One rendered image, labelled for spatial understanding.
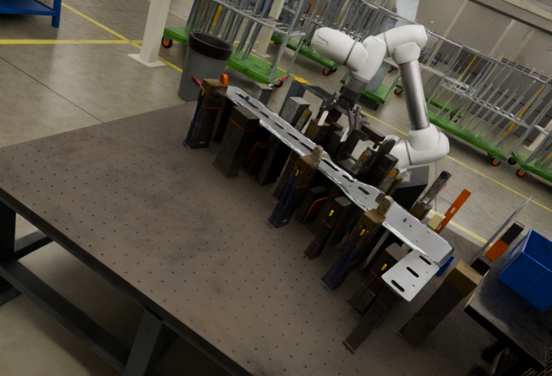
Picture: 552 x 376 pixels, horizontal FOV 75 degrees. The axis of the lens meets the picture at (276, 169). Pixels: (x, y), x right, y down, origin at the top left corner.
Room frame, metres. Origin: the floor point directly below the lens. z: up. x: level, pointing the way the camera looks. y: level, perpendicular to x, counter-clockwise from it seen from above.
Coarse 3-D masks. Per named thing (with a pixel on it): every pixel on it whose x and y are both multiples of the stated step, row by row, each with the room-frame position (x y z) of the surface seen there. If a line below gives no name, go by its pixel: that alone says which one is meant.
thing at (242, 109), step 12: (240, 108) 1.57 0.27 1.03; (240, 120) 1.52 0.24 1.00; (252, 120) 1.52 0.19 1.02; (228, 132) 1.55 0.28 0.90; (240, 132) 1.51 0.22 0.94; (252, 132) 1.55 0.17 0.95; (228, 144) 1.53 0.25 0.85; (240, 144) 1.51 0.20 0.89; (216, 156) 1.56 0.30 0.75; (228, 156) 1.52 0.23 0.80; (240, 156) 1.54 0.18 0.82; (228, 168) 1.51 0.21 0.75
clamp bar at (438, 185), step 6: (444, 174) 1.37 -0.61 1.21; (450, 174) 1.39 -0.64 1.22; (438, 180) 1.40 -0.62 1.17; (444, 180) 1.39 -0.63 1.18; (432, 186) 1.39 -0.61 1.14; (438, 186) 1.39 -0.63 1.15; (426, 192) 1.39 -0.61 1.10; (432, 192) 1.39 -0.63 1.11; (438, 192) 1.38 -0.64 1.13; (432, 198) 1.37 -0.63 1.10; (426, 204) 1.37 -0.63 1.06
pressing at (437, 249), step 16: (256, 112) 1.69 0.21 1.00; (272, 112) 1.79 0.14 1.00; (272, 128) 1.59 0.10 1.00; (288, 128) 1.68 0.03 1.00; (288, 144) 1.50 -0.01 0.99; (320, 160) 1.48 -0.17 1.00; (336, 176) 1.39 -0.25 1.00; (352, 192) 1.31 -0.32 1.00; (368, 192) 1.38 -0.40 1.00; (368, 208) 1.24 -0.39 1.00; (400, 208) 1.37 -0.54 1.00; (384, 224) 1.18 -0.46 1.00; (400, 224) 1.23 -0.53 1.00; (416, 224) 1.29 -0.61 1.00; (416, 240) 1.17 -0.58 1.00; (432, 240) 1.22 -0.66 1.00; (432, 256) 1.10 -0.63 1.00; (448, 256) 1.16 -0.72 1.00
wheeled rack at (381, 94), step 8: (384, 8) 7.55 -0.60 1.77; (400, 16) 7.47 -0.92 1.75; (416, 24) 7.40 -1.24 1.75; (392, 64) 7.41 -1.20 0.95; (344, 80) 7.55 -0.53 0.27; (384, 88) 8.77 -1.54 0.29; (392, 88) 9.17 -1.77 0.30; (368, 96) 7.42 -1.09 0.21; (376, 96) 7.44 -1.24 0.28; (384, 96) 7.78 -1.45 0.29; (376, 104) 7.42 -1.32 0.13
